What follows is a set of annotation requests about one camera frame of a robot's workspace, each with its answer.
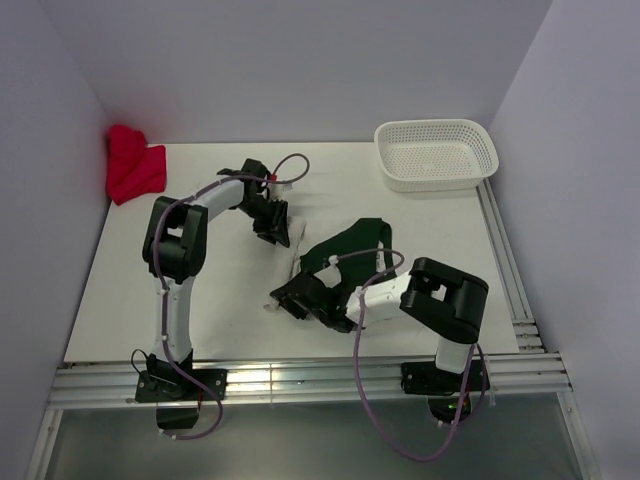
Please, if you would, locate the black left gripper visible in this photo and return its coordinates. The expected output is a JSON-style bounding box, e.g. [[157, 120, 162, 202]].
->
[[237, 196, 290, 248]]

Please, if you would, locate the white printed t-shirt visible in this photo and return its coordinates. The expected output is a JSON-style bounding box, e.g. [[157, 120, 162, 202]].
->
[[263, 216, 307, 313]]

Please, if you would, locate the dark green t-shirt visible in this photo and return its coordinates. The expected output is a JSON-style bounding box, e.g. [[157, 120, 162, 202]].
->
[[298, 217, 398, 303]]

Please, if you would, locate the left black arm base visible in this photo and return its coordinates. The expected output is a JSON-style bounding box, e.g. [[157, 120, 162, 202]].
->
[[130, 349, 228, 437]]

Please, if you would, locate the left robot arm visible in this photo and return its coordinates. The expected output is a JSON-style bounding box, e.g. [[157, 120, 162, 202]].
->
[[142, 159, 300, 399]]

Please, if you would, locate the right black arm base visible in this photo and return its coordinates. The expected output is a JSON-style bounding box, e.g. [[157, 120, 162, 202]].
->
[[400, 360, 491, 424]]

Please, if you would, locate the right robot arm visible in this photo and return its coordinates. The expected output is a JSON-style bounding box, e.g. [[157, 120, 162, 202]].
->
[[270, 252, 489, 390]]

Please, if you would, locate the red t-shirt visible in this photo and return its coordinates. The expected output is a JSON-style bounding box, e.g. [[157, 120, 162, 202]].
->
[[106, 125, 167, 206]]

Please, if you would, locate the white perforated plastic basket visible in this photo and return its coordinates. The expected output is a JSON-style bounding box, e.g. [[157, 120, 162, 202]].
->
[[374, 119, 499, 193]]

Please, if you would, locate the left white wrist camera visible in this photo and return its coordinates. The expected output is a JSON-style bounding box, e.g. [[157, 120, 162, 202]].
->
[[269, 183, 293, 198]]

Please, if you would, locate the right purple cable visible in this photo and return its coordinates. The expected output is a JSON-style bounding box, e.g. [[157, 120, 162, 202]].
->
[[329, 249, 489, 462]]

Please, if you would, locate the purple cable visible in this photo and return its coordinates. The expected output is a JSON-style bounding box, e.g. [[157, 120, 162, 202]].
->
[[329, 249, 489, 462], [152, 153, 311, 442]]

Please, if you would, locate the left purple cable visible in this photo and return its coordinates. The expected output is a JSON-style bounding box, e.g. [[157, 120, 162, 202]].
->
[[152, 153, 311, 442]]

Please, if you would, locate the aluminium rail frame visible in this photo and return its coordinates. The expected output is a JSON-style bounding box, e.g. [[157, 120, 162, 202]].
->
[[26, 182, 601, 479]]

